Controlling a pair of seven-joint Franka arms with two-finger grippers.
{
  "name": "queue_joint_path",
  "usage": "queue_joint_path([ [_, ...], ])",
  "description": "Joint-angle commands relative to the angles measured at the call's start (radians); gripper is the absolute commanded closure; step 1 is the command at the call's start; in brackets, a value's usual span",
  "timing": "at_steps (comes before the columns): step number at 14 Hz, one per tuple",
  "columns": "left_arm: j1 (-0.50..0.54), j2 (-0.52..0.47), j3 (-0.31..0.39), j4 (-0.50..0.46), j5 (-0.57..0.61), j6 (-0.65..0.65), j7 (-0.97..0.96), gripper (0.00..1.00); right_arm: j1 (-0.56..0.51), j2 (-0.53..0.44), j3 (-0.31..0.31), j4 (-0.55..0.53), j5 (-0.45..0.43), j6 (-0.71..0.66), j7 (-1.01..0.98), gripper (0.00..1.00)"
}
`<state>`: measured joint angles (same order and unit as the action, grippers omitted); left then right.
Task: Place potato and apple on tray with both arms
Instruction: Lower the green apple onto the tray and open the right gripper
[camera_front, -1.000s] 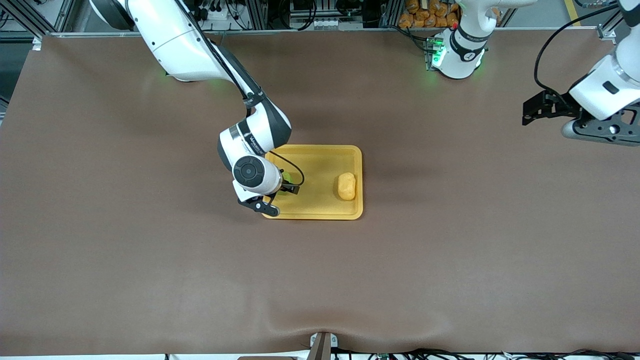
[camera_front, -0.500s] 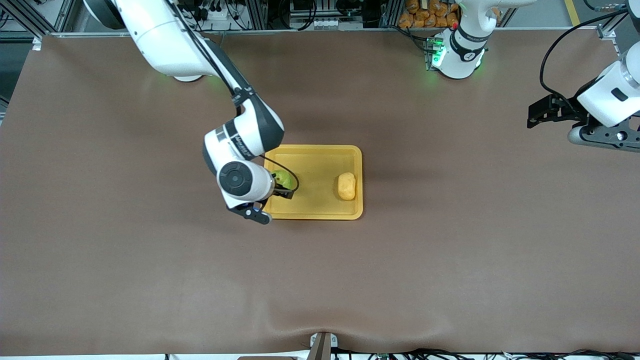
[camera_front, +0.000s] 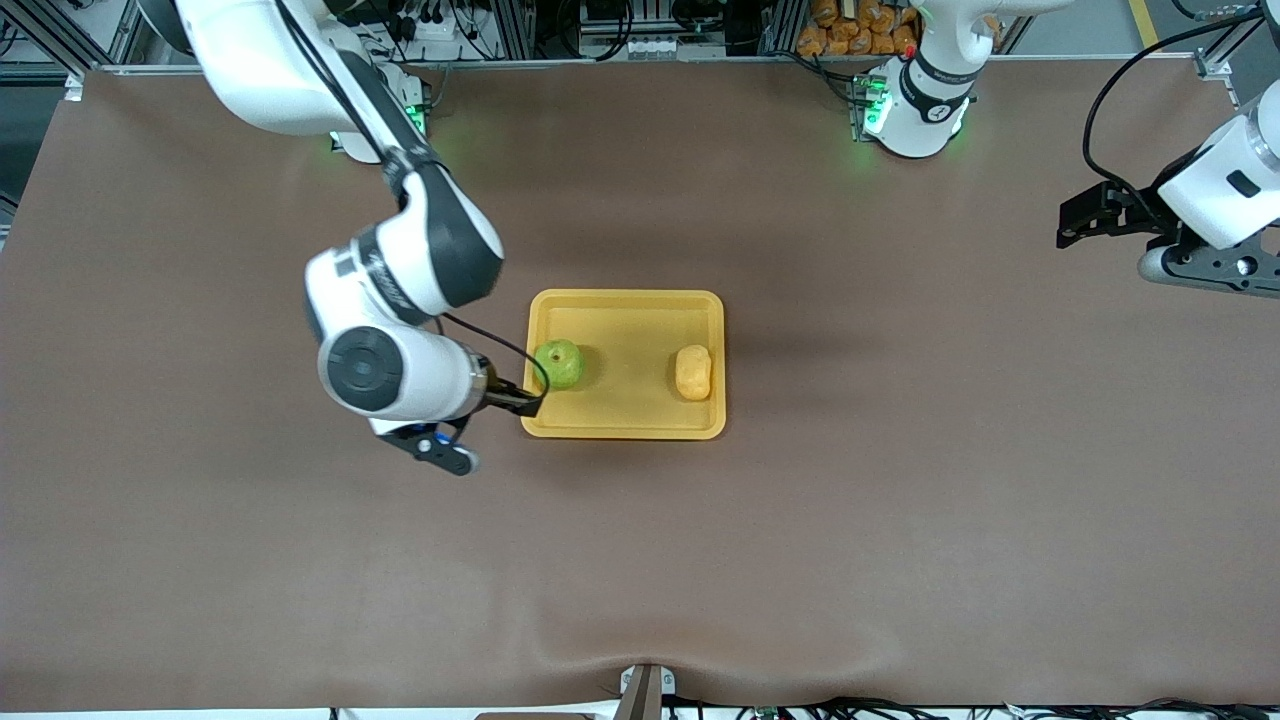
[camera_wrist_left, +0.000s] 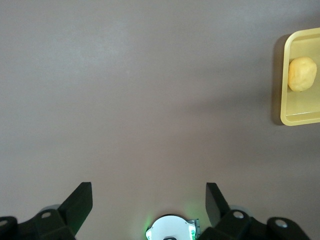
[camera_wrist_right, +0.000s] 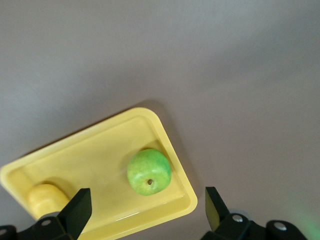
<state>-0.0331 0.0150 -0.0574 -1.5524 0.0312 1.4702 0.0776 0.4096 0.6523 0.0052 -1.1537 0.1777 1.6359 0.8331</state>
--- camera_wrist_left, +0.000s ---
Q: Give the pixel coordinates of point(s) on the yellow potato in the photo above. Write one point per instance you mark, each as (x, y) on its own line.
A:
(301, 75)

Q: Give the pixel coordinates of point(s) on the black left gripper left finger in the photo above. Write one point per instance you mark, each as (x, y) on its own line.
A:
(77, 205)

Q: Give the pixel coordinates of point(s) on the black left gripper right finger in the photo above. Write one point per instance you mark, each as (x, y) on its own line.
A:
(215, 205)

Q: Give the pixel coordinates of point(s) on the yellow plastic tray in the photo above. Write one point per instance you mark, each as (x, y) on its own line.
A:
(300, 110)

